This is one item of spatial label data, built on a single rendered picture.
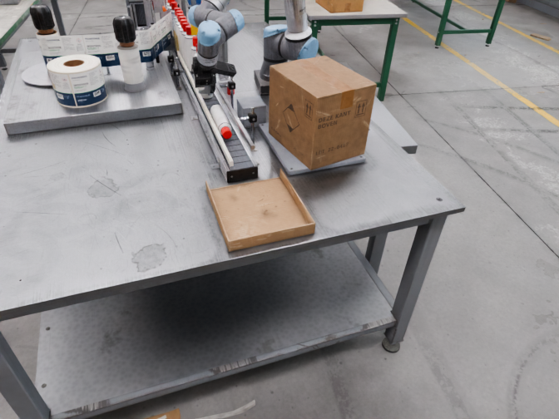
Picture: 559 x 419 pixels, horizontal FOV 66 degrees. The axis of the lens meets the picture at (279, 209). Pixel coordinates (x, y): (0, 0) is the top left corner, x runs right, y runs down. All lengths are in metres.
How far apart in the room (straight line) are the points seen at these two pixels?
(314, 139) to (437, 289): 1.24
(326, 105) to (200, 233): 0.56
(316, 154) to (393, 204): 0.30
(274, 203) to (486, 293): 1.43
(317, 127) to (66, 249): 0.83
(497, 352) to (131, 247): 1.66
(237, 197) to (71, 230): 0.50
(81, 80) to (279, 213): 0.99
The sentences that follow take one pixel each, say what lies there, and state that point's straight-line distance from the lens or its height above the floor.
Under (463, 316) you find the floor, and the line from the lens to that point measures 2.33.
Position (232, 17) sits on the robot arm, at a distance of 1.66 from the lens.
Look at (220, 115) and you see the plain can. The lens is 1.68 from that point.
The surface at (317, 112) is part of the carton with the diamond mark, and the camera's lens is 1.40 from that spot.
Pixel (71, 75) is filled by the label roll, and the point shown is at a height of 1.01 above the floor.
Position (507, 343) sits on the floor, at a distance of 2.32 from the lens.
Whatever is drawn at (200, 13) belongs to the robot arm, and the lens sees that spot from 1.73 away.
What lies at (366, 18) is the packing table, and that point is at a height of 0.74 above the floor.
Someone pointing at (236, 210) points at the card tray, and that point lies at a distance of 1.35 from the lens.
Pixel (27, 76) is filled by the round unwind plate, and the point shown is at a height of 0.89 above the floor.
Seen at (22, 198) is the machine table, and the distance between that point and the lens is 1.59.
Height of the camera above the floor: 1.69
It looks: 39 degrees down
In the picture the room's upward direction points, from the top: 2 degrees clockwise
